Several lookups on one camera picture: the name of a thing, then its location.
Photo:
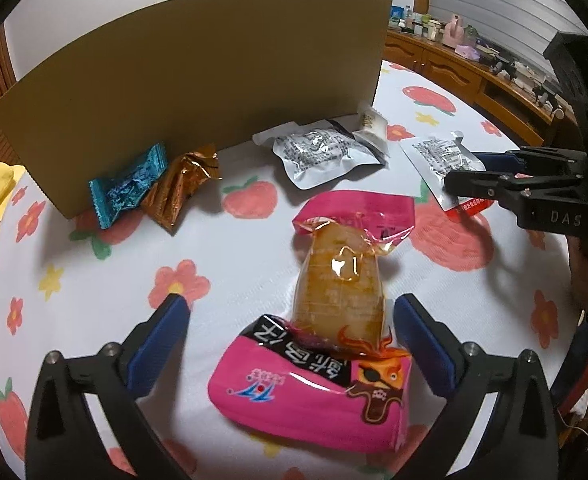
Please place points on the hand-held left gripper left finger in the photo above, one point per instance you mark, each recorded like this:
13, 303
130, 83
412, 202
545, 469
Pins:
159, 345

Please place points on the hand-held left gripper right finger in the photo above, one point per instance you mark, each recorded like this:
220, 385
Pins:
423, 350

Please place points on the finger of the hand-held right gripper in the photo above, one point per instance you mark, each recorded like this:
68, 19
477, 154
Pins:
473, 185
498, 161

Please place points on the silver packet with red label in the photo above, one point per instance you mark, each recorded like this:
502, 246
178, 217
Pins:
433, 160

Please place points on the small white beige packet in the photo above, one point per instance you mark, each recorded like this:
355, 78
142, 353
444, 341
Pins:
372, 122

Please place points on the pink clear snack packet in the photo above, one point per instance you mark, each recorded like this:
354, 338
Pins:
294, 380

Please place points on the orange foil candy wrapper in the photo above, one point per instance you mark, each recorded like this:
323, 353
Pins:
174, 190

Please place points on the blue candy wrapper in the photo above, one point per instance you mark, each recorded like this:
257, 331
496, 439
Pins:
126, 190

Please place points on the plain silver snack packet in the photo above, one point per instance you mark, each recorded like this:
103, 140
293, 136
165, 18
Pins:
314, 155

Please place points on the brown cardboard box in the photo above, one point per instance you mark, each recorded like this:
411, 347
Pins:
199, 85

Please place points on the person's right hand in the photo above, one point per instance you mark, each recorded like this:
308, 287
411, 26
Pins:
586, 275

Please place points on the black gadget on stand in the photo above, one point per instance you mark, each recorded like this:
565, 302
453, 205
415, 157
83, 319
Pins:
503, 66

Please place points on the wooden sideboard cabinet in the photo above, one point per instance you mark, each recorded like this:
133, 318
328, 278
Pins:
448, 70

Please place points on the purple plastic item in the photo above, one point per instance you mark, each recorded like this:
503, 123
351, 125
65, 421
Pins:
467, 51

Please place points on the green bottle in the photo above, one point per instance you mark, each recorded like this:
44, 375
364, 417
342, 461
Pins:
471, 34

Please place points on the grey window blind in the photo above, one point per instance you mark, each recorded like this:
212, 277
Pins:
498, 0

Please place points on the blue carton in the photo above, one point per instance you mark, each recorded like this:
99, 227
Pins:
397, 14

